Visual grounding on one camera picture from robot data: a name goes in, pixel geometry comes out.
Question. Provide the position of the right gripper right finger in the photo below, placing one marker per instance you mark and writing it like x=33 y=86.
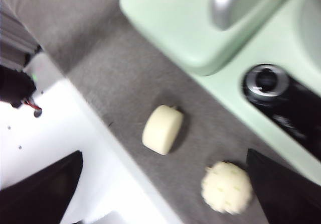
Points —
x=288 y=196

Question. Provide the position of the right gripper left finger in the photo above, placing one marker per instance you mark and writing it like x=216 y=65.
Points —
x=37 y=199

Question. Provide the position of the ridged bun with green dots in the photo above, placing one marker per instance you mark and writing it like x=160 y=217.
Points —
x=225 y=186

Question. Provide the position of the smooth white steamed bun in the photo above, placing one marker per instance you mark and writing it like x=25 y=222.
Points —
x=160 y=131

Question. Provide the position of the black control panel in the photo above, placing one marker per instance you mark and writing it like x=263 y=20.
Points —
x=301 y=116

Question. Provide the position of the silver control knob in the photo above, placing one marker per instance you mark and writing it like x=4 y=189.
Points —
x=265 y=83

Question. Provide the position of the green breakfast machine base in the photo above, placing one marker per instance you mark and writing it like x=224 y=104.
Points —
x=283 y=40

